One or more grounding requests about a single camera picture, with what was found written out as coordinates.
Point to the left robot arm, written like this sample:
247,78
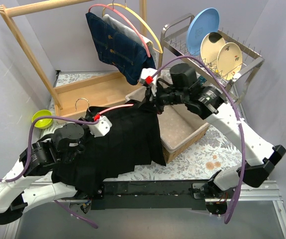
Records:
47,154

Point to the teal cup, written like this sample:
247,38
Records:
202,80

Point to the green bowl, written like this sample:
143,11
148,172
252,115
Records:
43,123

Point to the blue plate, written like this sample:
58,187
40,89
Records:
205,22

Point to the blue denim skirt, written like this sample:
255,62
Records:
116,49

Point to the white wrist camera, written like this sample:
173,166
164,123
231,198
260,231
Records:
102,127
148,76

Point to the wooden clothes rack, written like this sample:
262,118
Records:
70,100

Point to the yellow hanger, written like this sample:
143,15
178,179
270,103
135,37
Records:
142,17

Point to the floral tablecloth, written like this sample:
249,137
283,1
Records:
201,160

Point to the metal dish rack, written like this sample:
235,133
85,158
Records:
173,38

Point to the cream plate flower print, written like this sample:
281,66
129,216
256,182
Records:
229,60

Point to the white skirt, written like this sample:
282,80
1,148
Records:
129,32

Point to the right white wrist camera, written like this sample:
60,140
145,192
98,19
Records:
148,76

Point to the pink hanger front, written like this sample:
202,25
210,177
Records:
128,22

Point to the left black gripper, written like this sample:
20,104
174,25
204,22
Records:
83,122

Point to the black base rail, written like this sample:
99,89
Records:
168,194

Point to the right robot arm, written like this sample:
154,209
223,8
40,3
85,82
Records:
261,157

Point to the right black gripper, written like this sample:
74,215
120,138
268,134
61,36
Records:
155,97

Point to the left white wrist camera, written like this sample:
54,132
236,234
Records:
102,127

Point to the wicker laundry basket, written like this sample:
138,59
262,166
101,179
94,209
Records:
179,129

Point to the black garment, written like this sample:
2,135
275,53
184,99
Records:
134,139

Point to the pink hanger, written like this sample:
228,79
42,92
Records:
128,22
106,110

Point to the cream plate black spot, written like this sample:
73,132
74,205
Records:
210,47

